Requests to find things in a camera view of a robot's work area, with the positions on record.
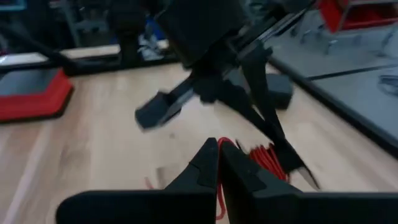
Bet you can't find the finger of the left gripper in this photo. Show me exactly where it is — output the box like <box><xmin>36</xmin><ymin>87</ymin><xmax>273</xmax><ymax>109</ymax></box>
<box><xmin>200</xmin><ymin>79</ymin><xmax>282</xmax><ymax>150</ymax></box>
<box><xmin>241</xmin><ymin>46</ymin><xmax>287</xmax><ymax>142</ymax></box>

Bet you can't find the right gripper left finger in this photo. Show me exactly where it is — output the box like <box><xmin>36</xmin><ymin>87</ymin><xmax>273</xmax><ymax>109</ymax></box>
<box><xmin>55</xmin><ymin>138</ymin><xmax>219</xmax><ymax>224</ymax></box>

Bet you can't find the red tilted storage bin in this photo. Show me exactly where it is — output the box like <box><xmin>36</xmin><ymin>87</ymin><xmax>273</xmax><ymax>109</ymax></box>
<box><xmin>317</xmin><ymin>0</ymin><xmax>398</xmax><ymax>34</ymax></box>

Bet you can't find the grey pad with red edge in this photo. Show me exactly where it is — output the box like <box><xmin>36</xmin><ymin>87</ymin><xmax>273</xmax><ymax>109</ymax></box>
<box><xmin>0</xmin><ymin>67</ymin><xmax>75</xmax><ymax>123</ymax></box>

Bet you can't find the thin red cord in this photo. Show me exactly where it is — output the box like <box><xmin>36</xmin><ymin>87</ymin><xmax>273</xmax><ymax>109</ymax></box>
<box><xmin>144</xmin><ymin>136</ymin><xmax>290</xmax><ymax>222</ymax></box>

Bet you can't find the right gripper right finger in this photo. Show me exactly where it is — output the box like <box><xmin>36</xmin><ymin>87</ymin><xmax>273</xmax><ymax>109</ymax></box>
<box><xmin>219</xmin><ymin>141</ymin><xmax>398</xmax><ymax>224</ymax></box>

